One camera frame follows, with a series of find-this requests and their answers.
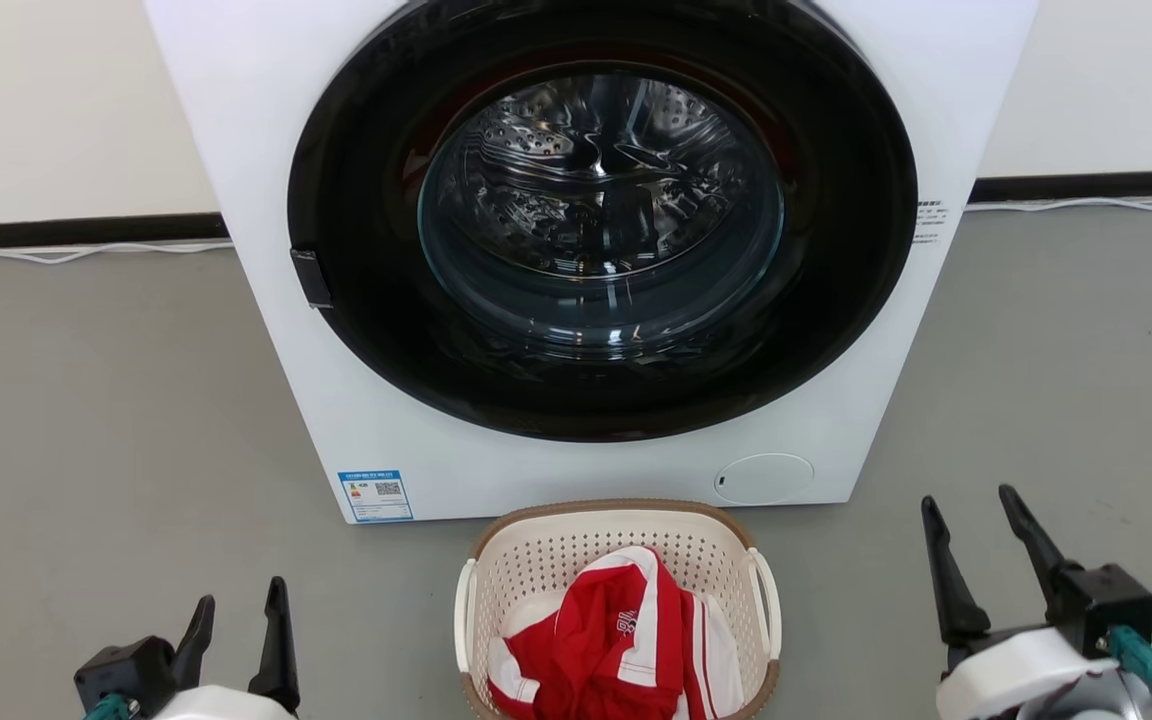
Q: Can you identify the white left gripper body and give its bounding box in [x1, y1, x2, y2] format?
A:
[150, 684, 298, 720]

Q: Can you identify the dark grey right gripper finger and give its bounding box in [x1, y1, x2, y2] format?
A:
[997, 484, 1074, 622]
[920, 495, 993, 647]

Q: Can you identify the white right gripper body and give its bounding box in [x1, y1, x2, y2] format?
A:
[936, 624, 1120, 720]

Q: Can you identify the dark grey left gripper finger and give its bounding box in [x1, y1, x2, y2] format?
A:
[247, 576, 301, 714]
[171, 594, 218, 692]

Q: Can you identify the cream perforated laundry basket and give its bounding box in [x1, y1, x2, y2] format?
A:
[453, 498, 783, 720]

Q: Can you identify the blue energy label sticker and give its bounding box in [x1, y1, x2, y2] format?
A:
[337, 469, 415, 524]

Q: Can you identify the round white filter cover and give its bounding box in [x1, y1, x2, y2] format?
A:
[714, 453, 816, 506]

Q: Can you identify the small printed washer sticker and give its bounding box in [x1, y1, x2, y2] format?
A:
[910, 199, 953, 247]

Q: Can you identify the red and white garment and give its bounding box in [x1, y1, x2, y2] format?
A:
[487, 546, 745, 720]

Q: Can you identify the black baseboard strip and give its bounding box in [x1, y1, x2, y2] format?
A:
[969, 168, 1152, 204]
[0, 211, 232, 250]

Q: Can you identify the round black washer door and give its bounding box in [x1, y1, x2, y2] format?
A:
[287, 0, 919, 443]

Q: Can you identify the white front-load washing machine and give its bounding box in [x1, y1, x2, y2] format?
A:
[143, 0, 1040, 525]

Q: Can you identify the teal right cable connector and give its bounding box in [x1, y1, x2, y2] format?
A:
[1105, 624, 1152, 717]

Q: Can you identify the white floor cable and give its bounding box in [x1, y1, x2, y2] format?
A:
[965, 194, 1152, 214]
[0, 239, 235, 267]

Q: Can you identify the grey taped door handle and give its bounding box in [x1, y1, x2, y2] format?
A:
[290, 248, 334, 309]

